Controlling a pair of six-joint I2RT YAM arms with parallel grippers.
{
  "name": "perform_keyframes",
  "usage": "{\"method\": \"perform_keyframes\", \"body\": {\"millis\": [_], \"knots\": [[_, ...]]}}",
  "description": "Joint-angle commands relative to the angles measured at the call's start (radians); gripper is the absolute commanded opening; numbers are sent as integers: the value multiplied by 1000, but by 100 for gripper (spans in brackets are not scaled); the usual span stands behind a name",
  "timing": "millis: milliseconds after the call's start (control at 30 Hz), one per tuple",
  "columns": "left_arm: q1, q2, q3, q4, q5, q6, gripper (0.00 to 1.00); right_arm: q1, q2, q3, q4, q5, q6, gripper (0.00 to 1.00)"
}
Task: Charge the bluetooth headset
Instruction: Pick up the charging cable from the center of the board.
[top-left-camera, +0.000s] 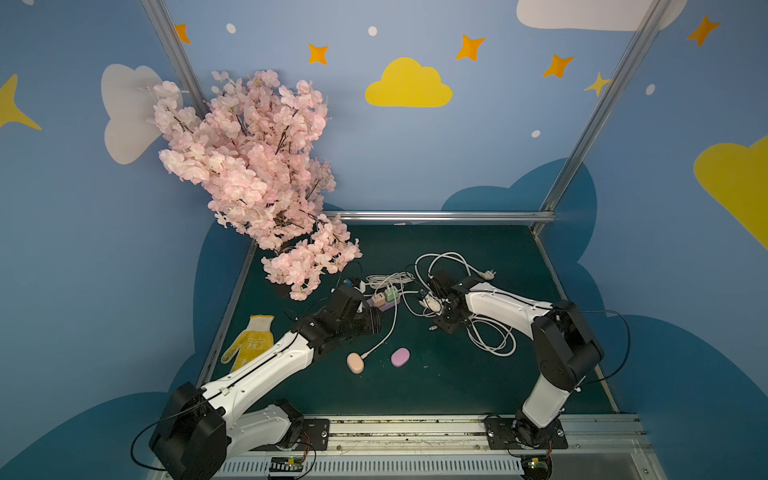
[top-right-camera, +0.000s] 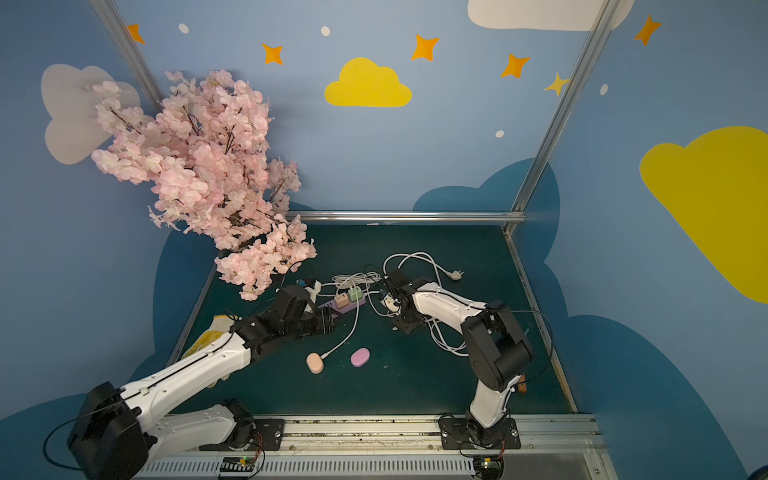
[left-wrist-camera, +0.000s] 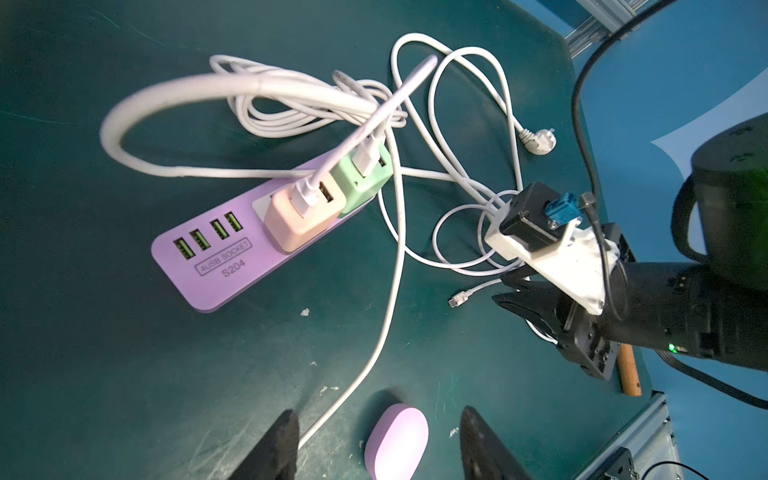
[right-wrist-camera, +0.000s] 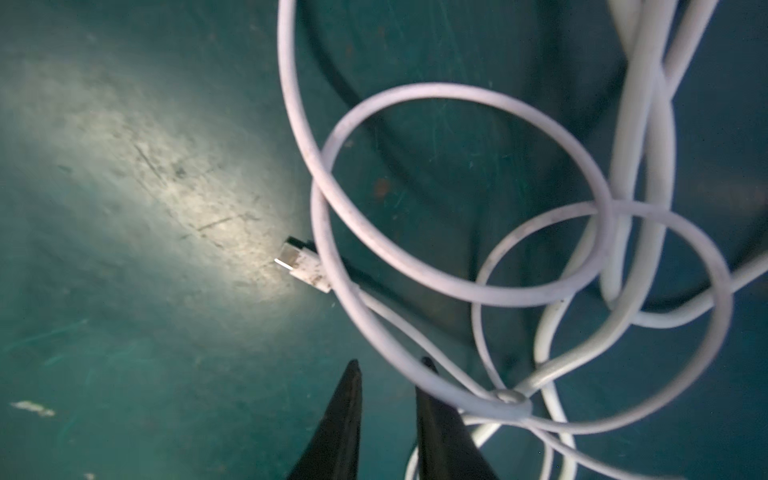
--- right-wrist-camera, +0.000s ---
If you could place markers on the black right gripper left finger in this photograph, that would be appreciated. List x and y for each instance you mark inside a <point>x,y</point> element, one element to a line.
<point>333,451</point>

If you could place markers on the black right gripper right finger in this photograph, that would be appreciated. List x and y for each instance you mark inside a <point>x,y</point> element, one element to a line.
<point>445,447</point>

